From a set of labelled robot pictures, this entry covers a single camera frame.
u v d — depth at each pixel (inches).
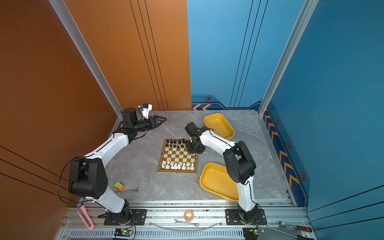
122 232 27.9
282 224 27.4
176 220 28.8
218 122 44.3
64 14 28.0
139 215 29.2
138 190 32.6
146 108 31.0
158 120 31.1
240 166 19.9
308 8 27.5
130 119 26.9
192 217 29.6
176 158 36.2
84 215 29.1
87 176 18.1
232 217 28.5
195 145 30.7
